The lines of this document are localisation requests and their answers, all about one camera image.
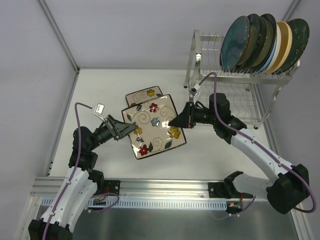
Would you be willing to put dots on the dark green floral plate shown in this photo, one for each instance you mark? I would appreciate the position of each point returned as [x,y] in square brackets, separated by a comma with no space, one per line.
[300,37]

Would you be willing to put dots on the metal dish rack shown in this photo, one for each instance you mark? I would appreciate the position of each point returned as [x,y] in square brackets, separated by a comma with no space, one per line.
[252,96]

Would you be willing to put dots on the white slotted cable duct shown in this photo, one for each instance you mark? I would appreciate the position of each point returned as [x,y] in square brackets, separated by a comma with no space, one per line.
[215,205]

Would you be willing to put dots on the aluminium frame post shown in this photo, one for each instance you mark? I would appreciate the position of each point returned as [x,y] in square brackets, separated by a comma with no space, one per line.
[57,32]

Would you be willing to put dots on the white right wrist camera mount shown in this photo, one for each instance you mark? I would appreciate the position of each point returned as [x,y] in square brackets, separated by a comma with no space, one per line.
[194,93]

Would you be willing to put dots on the brown rimmed cream plate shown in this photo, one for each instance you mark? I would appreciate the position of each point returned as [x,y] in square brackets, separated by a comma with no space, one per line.
[268,49]

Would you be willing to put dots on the yellow bear plate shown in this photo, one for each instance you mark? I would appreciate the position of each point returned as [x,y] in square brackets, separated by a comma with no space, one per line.
[285,47]

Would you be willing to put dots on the striped rim round plate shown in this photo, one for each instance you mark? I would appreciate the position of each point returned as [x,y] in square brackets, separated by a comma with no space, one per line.
[254,36]

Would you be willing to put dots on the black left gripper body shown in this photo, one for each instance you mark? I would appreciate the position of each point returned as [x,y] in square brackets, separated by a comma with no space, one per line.
[113,128]

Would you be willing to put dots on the grey reindeer plate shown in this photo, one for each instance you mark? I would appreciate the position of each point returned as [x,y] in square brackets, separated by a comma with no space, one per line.
[260,45]

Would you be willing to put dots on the blue bear plate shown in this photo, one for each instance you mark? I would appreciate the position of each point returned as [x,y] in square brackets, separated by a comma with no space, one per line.
[269,59]

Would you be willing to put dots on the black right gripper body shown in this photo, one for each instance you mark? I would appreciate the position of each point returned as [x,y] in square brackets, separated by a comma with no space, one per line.
[188,115]

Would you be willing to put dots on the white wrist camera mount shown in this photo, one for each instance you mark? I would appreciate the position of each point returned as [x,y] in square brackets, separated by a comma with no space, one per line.
[98,111]
[194,93]

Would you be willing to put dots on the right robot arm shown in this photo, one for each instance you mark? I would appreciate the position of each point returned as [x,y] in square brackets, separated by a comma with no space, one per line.
[285,186]

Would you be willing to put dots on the square floral plate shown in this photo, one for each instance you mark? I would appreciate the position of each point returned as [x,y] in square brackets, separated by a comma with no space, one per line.
[153,134]
[143,95]

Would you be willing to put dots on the aluminium mounting rail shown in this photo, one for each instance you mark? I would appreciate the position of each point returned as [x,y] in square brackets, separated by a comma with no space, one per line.
[162,189]

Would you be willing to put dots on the teal blossom plate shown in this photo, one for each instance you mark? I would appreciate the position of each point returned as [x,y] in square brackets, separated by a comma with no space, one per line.
[234,43]

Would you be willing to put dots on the cream bear plate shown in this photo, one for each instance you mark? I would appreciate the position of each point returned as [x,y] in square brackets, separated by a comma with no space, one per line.
[277,50]

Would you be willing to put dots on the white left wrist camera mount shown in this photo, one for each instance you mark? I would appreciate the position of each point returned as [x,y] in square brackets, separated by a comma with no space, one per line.
[98,111]

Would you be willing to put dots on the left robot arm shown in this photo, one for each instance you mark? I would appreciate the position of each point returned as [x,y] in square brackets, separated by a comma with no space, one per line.
[60,219]

